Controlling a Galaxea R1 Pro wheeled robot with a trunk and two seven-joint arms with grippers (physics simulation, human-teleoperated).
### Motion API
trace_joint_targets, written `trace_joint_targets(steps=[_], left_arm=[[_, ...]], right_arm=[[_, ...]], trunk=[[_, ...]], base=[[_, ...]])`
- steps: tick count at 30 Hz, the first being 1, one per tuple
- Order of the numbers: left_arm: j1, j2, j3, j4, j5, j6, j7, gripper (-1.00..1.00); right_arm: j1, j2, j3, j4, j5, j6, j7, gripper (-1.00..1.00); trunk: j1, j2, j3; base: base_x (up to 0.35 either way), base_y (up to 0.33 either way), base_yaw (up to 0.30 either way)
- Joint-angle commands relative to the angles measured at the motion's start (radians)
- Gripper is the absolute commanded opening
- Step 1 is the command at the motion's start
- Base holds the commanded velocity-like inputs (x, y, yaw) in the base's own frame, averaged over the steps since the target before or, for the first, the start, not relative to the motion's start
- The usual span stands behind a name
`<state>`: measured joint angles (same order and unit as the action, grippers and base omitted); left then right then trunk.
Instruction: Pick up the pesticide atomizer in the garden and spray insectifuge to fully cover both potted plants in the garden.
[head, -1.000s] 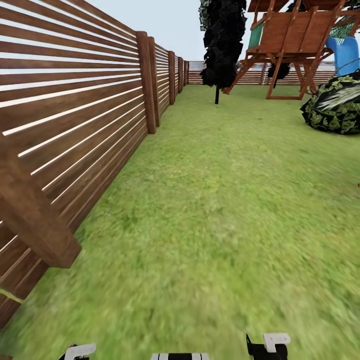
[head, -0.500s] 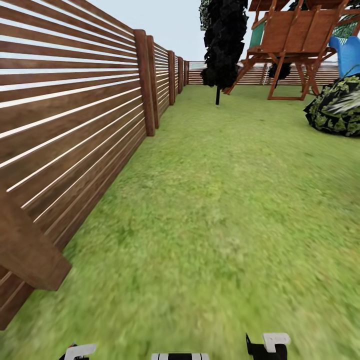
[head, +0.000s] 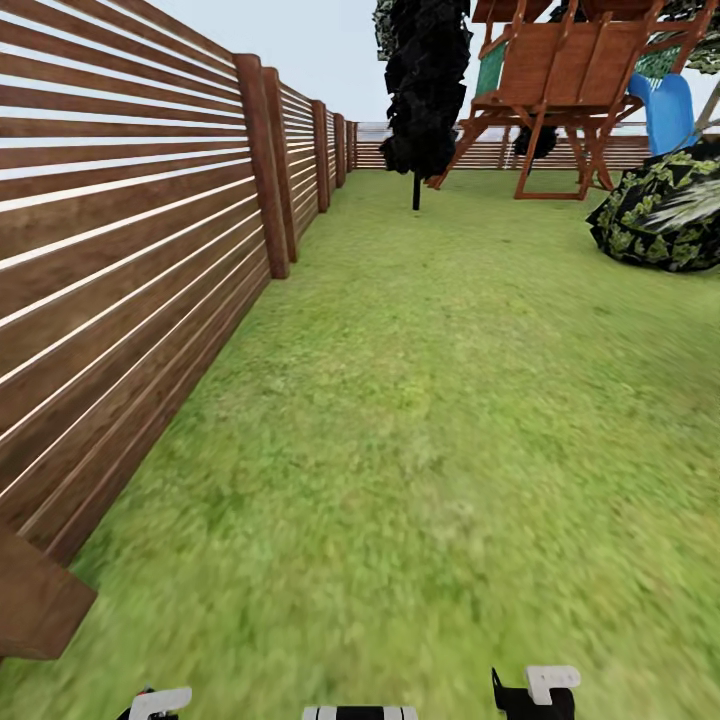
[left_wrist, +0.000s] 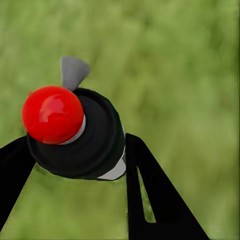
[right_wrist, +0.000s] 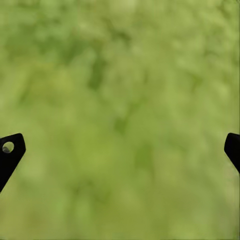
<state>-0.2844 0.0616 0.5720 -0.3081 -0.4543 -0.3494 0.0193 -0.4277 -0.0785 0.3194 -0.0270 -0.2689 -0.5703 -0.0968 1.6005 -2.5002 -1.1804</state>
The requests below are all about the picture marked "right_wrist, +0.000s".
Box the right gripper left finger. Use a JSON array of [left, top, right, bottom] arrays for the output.
[[0, 133, 26, 193]]

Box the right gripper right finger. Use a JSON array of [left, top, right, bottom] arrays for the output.
[[224, 133, 240, 173]]

